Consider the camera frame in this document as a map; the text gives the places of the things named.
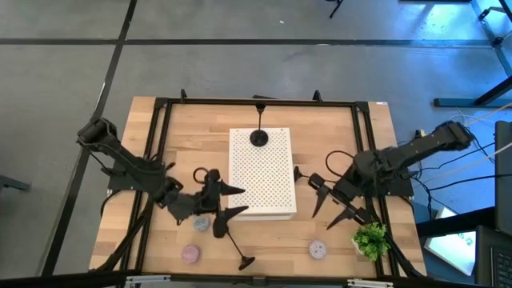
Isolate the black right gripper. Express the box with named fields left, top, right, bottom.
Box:
left=306, top=171, right=376, bottom=231

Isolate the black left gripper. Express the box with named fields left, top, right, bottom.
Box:
left=165, top=167, right=250, bottom=240

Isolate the grey patterned round candle holder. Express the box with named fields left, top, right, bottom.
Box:
left=192, top=215, right=210, bottom=232

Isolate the white patterned round candle holder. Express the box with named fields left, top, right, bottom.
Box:
left=308, top=239, right=328, bottom=260

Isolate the tall black candlestick holder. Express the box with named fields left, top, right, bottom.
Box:
left=249, top=101, right=270, bottom=148
left=222, top=227, right=257, bottom=271

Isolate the pink patterned round candle holder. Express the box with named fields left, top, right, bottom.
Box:
left=181, top=244, right=201, bottom=264

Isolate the white perforated metal shelf riser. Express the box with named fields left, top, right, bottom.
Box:
left=227, top=126, right=298, bottom=221

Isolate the small green potted plant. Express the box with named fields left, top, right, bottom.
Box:
left=350, top=222, right=391, bottom=262

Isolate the tablet with bright screen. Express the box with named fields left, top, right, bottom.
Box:
left=422, top=230, right=478, bottom=277

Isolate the blue desk foot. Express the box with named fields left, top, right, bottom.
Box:
left=434, top=75, right=512, bottom=109

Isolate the black laptop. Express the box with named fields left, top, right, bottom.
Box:
left=474, top=225, right=512, bottom=288

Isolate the black monitor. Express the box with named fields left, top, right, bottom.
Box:
left=494, top=119, right=512, bottom=237

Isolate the black tripod leg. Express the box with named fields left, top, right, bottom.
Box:
left=326, top=0, right=346, bottom=19

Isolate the grey furniture foot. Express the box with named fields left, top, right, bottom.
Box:
left=0, top=174, right=32, bottom=194

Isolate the black left wrist cable loop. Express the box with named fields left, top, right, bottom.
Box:
left=193, top=166, right=209, bottom=185

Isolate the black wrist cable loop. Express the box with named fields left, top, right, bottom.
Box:
left=325, top=150, right=355, bottom=181
left=193, top=166, right=209, bottom=185

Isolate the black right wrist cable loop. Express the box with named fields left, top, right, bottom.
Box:
left=325, top=150, right=355, bottom=181

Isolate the black aluminium table frame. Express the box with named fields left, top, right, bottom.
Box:
left=95, top=88, right=427, bottom=281

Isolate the black floor cable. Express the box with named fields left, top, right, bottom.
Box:
left=411, top=172, right=512, bottom=193

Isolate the pale cord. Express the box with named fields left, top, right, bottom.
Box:
left=463, top=102, right=512, bottom=127

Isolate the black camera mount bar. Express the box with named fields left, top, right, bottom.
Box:
left=0, top=270, right=512, bottom=288

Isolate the grey metal desk frame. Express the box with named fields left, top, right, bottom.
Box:
left=470, top=0, right=512, bottom=77

